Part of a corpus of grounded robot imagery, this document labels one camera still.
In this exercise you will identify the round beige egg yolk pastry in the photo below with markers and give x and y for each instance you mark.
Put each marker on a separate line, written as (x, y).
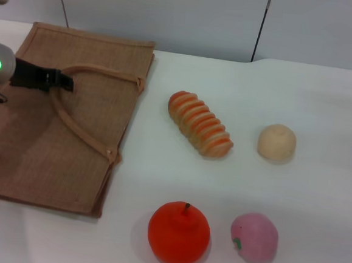
(276, 142)

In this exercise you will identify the orange striped bread loaf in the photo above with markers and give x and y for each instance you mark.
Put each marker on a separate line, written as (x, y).
(201, 124)

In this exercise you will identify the pink peach toy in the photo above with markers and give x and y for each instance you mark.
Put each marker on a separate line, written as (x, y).
(254, 239)

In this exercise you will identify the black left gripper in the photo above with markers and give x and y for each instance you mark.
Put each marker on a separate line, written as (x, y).
(29, 75)

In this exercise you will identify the brown jute handbag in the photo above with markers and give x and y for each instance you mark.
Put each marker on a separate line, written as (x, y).
(82, 124)

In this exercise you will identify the orange persimmon toy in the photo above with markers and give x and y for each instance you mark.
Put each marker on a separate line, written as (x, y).
(176, 238)

